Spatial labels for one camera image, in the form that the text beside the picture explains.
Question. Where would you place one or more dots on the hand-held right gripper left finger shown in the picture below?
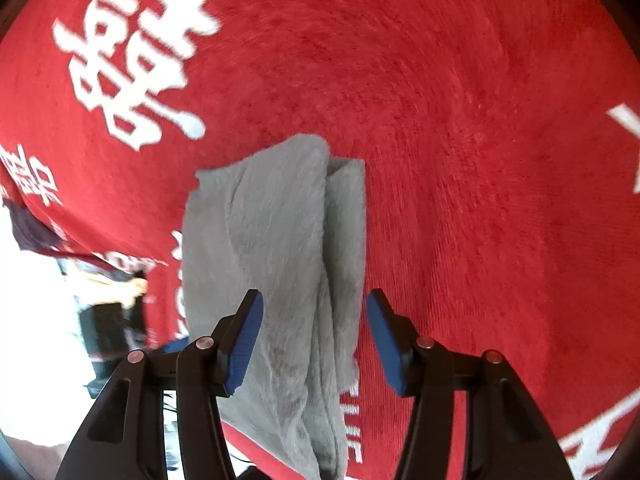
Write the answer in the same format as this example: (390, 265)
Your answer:
(245, 340)

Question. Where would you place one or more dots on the person's left forearm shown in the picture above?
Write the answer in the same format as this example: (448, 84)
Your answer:
(30, 452)

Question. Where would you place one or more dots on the grey knit sweater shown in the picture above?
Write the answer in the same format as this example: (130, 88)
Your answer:
(280, 240)

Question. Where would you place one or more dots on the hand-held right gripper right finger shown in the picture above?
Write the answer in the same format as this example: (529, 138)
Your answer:
(386, 340)

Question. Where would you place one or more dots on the red printed blanket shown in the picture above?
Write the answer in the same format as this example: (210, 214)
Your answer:
(450, 135)

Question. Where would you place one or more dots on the black cloth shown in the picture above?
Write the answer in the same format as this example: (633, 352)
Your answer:
(30, 227)

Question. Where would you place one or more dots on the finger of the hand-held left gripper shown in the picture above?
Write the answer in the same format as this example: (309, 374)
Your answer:
(176, 346)

